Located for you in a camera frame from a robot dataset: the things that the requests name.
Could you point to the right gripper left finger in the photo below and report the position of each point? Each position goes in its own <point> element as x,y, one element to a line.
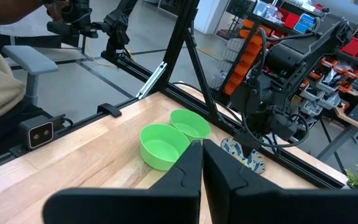
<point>166,202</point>

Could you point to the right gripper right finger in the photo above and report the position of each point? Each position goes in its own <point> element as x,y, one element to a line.
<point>259,205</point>

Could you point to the silver aluminium bar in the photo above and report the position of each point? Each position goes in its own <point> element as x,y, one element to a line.
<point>151,81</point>

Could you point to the person's forearm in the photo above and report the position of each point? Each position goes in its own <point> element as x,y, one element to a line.
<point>17,9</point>

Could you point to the blue yellow patterned ceramic bowl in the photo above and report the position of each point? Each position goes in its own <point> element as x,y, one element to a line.
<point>256,163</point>

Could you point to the person's hand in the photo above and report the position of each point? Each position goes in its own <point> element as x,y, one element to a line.
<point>57,11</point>

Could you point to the grey chair armrest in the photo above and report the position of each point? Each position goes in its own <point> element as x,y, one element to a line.
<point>30,59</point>

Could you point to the green plastic bowl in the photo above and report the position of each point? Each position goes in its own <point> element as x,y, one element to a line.
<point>191,124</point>
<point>162,149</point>

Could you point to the clear plastic box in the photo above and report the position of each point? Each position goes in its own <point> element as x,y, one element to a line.
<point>264,9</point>

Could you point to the black stereo camera box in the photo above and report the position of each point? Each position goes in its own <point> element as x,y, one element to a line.
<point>37,133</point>

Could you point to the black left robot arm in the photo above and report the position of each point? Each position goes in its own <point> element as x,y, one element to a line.
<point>291,59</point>

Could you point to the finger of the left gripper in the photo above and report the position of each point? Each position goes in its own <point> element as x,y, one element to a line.
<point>247,144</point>

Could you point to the rack of orange bins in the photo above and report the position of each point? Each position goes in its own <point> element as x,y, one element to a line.
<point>248,48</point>

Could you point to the black frame clip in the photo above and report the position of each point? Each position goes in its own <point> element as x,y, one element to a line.
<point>109,109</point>

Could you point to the wooden workbench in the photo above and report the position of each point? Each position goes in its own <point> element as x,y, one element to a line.
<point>351,124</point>

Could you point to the blue box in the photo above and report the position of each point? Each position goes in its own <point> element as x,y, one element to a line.
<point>304,23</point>

